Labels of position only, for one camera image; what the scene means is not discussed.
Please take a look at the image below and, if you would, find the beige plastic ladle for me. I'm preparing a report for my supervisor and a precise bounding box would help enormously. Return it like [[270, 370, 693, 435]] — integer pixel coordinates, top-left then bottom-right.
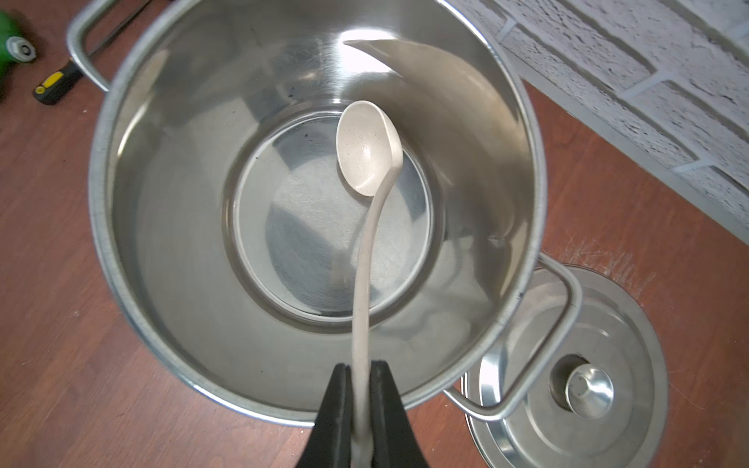
[[335, 101, 404, 467]]

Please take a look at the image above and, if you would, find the yellow black screwdriver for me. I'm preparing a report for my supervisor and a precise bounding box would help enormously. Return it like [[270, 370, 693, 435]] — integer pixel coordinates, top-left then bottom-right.
[[33, 0, 151, 105]]

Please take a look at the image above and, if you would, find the green plastic tool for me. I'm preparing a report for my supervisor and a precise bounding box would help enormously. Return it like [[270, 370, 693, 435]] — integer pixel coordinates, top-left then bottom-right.
[[0, 11, 37, 79]]

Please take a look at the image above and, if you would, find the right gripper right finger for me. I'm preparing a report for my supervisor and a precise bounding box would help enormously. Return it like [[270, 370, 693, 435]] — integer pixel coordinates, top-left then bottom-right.
[[370, 360, 429, 468]]

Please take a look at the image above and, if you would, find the stainless steel pot lid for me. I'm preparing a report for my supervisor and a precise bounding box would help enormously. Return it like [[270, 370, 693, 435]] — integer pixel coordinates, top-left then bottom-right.
[[466, 266, 668, 467]]

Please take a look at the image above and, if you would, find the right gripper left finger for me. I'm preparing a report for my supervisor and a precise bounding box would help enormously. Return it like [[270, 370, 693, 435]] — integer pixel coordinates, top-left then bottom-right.
[[296, 364, 353, 468]]

